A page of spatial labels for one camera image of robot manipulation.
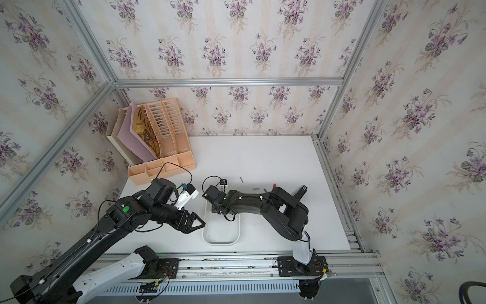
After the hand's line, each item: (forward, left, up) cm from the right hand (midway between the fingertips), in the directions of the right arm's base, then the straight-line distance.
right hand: (219, 206), depth 91 cm
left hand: (-15, +3, +19) cm, 25 cm away
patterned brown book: (+33, +40, +19) cm, 55 cm away
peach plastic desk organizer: (+42, +33, +20) cm, 57 cm away
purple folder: (+19, +39, +25) cm, 50 cm away
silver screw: (+16, -10, 0) cm, 19 cm away
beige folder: (+18, +45, +30) cm, 56 cm away
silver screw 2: (+10, -18, +1) cm, 20 cm away
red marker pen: (+13, -28, 0) cm, 31 cm away
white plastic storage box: (-12, -1, +2) cm, 12 cm away
